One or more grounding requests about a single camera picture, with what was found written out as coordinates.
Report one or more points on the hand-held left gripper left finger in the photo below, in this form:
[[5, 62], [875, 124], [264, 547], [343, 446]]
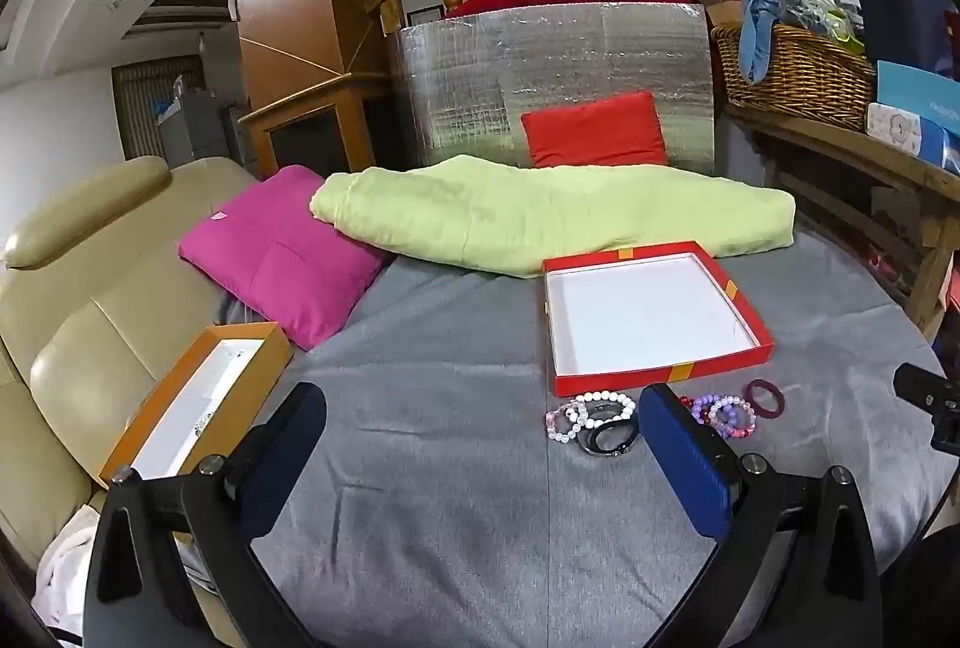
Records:
[[292, 423]]

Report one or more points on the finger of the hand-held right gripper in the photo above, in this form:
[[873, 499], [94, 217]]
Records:
[[919, 385]]

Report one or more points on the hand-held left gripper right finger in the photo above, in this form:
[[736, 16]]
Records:
[[675, 445]]

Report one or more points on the red shallow box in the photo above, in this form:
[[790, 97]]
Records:
[[645, 310]]

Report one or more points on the orange shallow box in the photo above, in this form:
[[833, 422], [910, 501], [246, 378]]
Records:
[[195, 393]]

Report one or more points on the pink pillow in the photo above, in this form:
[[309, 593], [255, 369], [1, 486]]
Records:
[[277, 258]]

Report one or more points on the grey bedsheet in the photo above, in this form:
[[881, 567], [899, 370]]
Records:
[[450, 505]]

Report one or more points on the beige leather sofa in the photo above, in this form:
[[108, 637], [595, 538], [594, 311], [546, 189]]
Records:
[[90, 318]]

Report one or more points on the white blue tissue box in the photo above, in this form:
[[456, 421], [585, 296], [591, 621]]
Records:
[[900, 130]]

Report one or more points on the wooden side table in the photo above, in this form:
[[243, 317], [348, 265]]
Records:
[[825, 142]]

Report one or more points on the light green blanket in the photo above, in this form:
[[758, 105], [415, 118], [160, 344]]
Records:
[[525, 213]]

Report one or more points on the white cloth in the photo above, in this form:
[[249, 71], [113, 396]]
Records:
[[64, 580]]

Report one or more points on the grey cabinet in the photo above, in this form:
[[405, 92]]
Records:
[[195, 127]]

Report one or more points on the red cushion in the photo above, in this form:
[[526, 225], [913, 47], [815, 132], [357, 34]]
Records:
[[592, 130]]

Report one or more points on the wicker basket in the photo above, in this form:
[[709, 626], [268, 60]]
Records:
[[802, 70]]

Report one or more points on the window grille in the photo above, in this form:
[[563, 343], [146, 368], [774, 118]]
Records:
[[139, 108]]

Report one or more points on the navy garment with orange trim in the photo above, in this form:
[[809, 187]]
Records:
[[900, 3]]

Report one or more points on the blue cloth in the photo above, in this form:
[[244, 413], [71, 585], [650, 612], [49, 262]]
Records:
[[757, 33]]

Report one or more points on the silver insulation mat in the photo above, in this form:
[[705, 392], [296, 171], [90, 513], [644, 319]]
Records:
[[525, 55]]

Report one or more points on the wooden column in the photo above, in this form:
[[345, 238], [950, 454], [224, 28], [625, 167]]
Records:
[[292, 3]]

